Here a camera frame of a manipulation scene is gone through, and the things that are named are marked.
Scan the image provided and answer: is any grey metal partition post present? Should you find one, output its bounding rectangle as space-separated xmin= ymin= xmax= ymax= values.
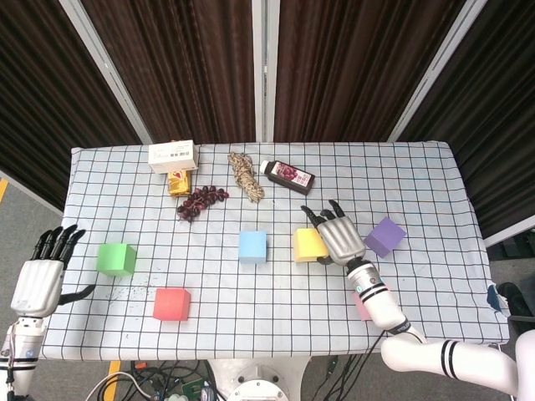
xmin=386 ymin=0 xmax=501 ymax=143
xmin=58 ymin=0 xmax=154 ymax=145
xmin=251 ymin=0 xmax=280 ymax=143

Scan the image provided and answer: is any white cardboard box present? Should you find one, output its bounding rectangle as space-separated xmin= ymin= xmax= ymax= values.
xmin=148 ymin=139 xmax=200 ymax=175

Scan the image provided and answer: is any pink foam cube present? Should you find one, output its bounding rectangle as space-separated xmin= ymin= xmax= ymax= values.
xmin=352 ymin=291 xmax=374 ymax=322

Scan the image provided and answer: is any black chair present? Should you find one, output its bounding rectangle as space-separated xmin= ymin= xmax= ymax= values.
xmin=499 ymin=282 xmax=535 ymax=346

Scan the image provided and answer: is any black floor cable tangle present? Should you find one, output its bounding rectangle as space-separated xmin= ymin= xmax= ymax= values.
xmin=125 ymin=359 xmax=218 ymax=401

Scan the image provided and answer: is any white black checkered tablecloth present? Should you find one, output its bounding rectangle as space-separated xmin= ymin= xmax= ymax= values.
xmin=39 ymin=140 xmax=511 ymax=363

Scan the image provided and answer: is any bunch of dark grapes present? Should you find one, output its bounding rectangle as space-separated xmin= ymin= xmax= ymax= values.
xmin=176 ymin=185 xmax=230 ymax=224

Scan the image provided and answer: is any purple foam cube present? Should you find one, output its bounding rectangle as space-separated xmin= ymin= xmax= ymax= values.
xmin=363 ymin=216 xmax=408 ymax=258

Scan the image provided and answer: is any brown pleated curtain panel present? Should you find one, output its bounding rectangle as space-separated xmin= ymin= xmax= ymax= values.
xmin=273 ymin=0 xmax=467 ymax=143
xmin=0 ymin=0 xmax=143 ymax=210
xmin=81 ymin=0 xmax=256 ymax=145
xmin=396 ymin=0 xmax=535 ymax=239

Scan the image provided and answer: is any black floor cable bundle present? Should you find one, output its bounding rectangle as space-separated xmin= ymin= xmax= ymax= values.
xmin=311 ymin=354 xmax=380 ymax=401

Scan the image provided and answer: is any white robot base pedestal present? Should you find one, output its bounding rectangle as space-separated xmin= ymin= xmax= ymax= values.
xmin=208 ymin=358 xmax=310 ymax=401

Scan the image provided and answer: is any blue white cloth item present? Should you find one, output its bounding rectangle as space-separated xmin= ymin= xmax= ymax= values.
xmin=487 ymin=282 xmax=509 ymax=312

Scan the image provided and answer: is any blue foam cube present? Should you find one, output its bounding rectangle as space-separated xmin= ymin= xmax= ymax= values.
xmin=238 ymin=230 xmax=268 ymax=265

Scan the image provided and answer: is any yellow foam cube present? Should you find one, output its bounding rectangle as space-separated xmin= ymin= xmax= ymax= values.
xmin=292 ymin=227 xmax=330 ymax=263

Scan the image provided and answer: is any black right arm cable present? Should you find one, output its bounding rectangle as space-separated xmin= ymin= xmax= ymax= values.
xmin=366 ymin=329 xmax=390 ymax=358

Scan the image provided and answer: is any grey partition base rail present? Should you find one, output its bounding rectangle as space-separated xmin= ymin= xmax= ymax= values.
xmin=484 ymin=227 xmax=535 ymax=248
xmin=0 ymin=169 xmax=64 ymax=216

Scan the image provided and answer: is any red foam cube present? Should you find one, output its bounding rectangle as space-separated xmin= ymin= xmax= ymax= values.
xmin=152 ymin=287 xmax=192 ymax=322

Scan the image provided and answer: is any yellow snack box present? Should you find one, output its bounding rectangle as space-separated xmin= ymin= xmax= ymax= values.
xmin=166 ymin=169 xmax=192 ymax=197

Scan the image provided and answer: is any green foam cube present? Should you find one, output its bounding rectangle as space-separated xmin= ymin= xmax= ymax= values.
xmin=96 ymin=242 xmax=138 ymax=277

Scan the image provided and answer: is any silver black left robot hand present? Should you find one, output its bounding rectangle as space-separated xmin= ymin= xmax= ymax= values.
xmin=10 ymin=224 xmax=97 ymax=317

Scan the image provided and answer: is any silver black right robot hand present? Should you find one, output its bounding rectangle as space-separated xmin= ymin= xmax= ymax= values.
xmin=300 ymin=199 xmax=368 ymax=267

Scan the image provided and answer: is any white floor cable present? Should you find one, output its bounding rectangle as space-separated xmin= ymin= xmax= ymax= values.
xmin=85 ymin=370 xmax=145 ymax=401

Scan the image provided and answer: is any coiled beige rope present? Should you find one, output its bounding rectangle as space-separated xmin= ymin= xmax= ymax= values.
xmin=227 ymin=151 xmax=266 ymax=204

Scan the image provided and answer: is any green circuit board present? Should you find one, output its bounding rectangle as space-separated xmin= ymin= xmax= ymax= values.
xmin=181 ymin=378 xmax=210 ymax=397

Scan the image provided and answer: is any dark grape juice bottle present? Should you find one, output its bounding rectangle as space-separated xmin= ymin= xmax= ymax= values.
xmin=259 ymin=160 xmax=317 ymax=196

